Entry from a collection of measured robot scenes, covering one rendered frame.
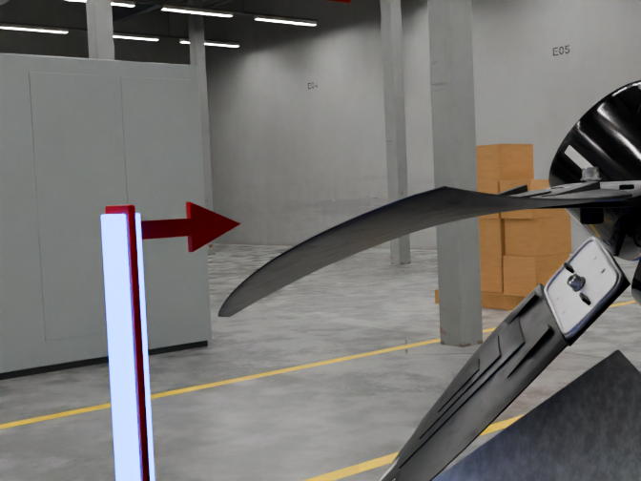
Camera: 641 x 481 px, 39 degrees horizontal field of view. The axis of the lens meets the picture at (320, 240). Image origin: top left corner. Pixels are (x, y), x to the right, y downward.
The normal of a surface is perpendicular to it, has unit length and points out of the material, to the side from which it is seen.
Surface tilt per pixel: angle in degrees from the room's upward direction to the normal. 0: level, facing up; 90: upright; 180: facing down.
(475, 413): 47
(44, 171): 90
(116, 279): 90
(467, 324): 90
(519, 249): 90
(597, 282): 53
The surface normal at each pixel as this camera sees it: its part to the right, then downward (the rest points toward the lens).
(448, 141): -0.77, 0.07
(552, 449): -0.26, -0.52
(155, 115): 0.63, 0.01
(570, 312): -0.81, -0.55
